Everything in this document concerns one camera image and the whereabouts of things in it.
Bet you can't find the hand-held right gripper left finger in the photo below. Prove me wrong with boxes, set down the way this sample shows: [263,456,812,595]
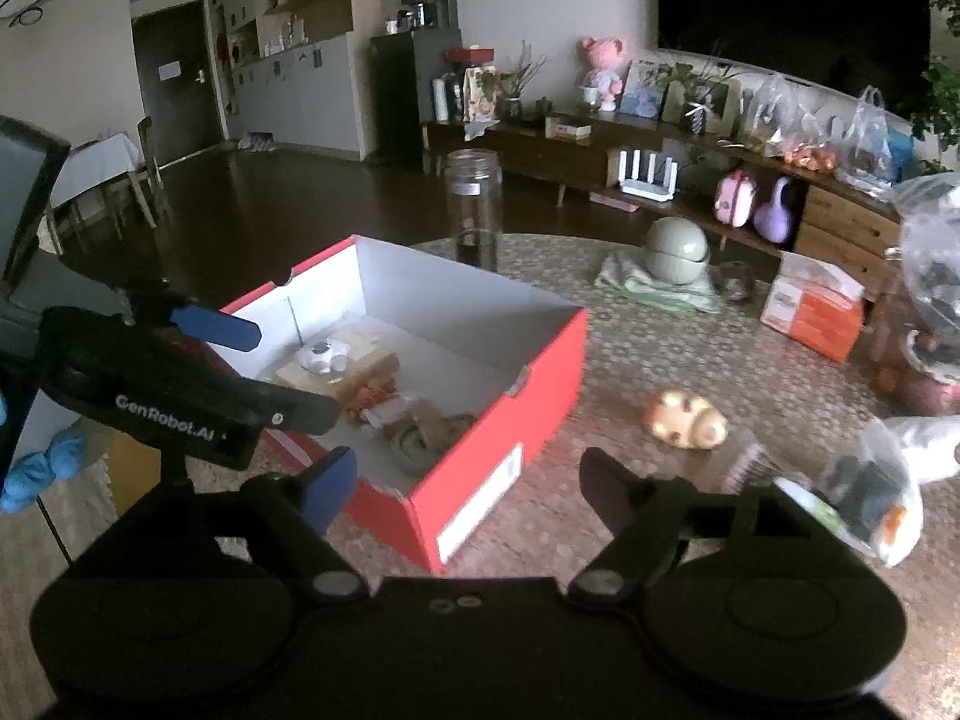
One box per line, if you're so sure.
[187,446,370,605]

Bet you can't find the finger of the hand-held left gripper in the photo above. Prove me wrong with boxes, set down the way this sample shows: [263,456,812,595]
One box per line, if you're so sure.
[129,291,263,353]
[251,381,340,437]

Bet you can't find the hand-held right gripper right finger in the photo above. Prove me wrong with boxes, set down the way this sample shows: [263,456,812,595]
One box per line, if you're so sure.
[568,448,826,608]

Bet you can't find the white round gadget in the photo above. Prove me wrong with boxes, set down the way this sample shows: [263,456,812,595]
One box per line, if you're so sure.
[296,340,351,377]

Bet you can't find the orange snack packet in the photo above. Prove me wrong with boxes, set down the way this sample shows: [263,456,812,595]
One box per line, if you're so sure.
[341,379,398,413]

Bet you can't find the bagged sliced bread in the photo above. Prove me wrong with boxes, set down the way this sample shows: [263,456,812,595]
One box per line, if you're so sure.
[276,326,398,391]

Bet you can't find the pale green strap gadget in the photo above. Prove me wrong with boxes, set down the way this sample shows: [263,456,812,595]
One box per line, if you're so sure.
[390,420,452,478]

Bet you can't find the red cardboard shoe box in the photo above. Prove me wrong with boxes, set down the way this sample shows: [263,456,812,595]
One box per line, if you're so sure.
[217,235,590,575]

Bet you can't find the clear bag of black pins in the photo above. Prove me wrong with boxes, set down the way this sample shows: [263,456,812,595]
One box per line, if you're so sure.
[724,441,770,494]

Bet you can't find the person's left hand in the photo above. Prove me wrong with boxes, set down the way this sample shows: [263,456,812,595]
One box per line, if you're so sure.
[0,422,88,515]

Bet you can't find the hot dog squishy toy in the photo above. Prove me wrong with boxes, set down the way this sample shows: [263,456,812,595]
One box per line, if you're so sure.
[646,388,730,451]

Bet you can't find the wooden dining chair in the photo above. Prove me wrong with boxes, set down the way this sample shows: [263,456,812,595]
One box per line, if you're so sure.
[120,116,167,230]

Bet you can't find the green folded cloth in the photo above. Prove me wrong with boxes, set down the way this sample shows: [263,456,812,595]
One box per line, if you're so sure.
[595,251,725,314]

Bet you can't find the dining table with white cloth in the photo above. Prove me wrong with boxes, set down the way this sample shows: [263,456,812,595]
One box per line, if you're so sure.
[45,133,143,241]

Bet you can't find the green white small packet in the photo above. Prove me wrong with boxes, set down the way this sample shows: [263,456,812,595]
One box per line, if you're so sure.
[776,476,839,535]

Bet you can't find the small dark glass cup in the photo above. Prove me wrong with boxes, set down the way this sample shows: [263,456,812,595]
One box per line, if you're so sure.
[712,261,757,302]

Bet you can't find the dark wooden door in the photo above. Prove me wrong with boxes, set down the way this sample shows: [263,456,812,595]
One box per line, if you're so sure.
[131,0,226,170]

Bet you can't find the green white stacked bowls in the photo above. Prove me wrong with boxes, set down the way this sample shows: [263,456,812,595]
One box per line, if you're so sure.
[643,216,712,286]

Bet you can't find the white plastic bag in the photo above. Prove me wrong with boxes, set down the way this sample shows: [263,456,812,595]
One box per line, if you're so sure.
[817,414,960,569]

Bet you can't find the orange tissue pack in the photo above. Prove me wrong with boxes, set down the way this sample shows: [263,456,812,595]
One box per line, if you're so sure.
[760,251,867,362]

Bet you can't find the tall glass jar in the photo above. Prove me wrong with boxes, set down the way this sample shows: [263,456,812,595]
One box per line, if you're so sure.
[442,150,503,271]

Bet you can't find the dark tall cabinet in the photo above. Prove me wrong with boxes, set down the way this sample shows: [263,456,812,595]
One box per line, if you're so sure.
[370,28,464,170]

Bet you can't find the white router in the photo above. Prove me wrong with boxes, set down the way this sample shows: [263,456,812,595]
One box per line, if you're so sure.
[616,148,680,202]

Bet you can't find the purple gourd ornament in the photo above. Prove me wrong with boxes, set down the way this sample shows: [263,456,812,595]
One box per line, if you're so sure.
[752,176,797,245]

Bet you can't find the pink toy backpack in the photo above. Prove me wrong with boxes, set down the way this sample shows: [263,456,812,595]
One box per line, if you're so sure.
[712,169,758,227]

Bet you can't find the clear bag of red fruits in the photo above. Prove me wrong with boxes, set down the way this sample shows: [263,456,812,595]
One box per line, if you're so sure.
[870,289,960,417]

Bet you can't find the floral paper bag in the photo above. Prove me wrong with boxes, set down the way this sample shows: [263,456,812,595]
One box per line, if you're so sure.
[463,66,502,125]

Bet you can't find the vase of dried twigs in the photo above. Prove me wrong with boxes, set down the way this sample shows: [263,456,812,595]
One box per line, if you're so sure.
[499,37,552,122]

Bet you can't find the black coffee machine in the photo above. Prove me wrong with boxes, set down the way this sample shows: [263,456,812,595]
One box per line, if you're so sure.
[397,0,458,32]

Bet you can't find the small potted plant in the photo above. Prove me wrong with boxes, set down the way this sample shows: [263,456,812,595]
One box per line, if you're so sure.
[660,52,743,137]

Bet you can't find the plastic bag of oranges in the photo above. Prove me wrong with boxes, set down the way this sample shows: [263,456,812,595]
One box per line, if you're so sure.
[739,75,837,170]

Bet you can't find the pink plush doll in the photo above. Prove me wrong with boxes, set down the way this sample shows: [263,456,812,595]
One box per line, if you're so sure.
[577,36,627,113]

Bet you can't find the plastic bag with blue box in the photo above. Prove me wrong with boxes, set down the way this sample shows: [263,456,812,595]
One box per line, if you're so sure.
[836,86,912,192]

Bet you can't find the tall potted plant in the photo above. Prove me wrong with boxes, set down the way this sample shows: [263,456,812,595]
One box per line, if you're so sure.
[907,0,960,173]

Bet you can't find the wall shelf unit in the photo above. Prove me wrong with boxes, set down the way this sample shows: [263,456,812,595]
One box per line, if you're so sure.
[206,0,376,158]

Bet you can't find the ring ceiling lamp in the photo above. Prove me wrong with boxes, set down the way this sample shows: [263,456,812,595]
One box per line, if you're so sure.
[0,0,68,27]

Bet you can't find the picture frame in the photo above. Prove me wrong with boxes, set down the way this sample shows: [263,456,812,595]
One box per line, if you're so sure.
[619,60,665,119]

